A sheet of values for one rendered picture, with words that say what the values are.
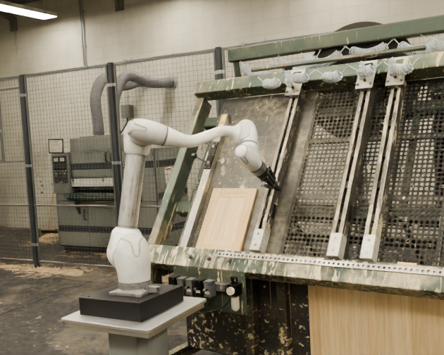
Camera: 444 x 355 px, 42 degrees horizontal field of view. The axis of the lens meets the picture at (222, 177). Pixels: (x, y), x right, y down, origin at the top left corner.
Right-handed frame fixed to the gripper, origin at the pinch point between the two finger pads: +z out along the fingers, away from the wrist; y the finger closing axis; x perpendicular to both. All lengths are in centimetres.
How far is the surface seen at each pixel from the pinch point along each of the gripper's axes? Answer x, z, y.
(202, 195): 53, 4, -3
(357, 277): -55, 4, -47
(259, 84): 31, -2, 73
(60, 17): 657, 204, 448
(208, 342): 55, 56, -81
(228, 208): 32.8, 6.6, -11.1
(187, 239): 54, 4, -33
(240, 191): 27.7, 6.4, 0.6
